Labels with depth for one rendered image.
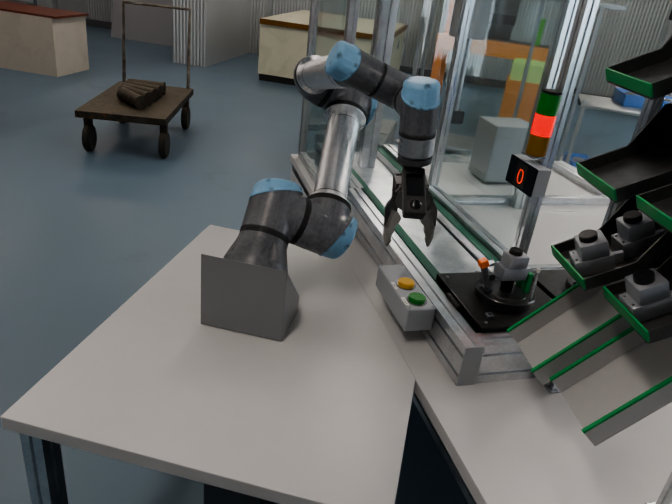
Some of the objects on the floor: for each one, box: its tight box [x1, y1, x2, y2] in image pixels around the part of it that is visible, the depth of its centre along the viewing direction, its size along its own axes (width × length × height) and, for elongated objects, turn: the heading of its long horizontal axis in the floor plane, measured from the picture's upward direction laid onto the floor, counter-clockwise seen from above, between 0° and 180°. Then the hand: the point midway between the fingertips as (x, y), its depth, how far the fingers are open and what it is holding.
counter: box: [0, 0, 89, 77], centre depth 728 cm, size 64×201×68 cm, turn 65°
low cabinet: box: [258, 10, 310, 86], centre depth 876 cm, size 175×216×81 cm
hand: (407, 243), depth 130 cm, fingers open, 8 cm apart
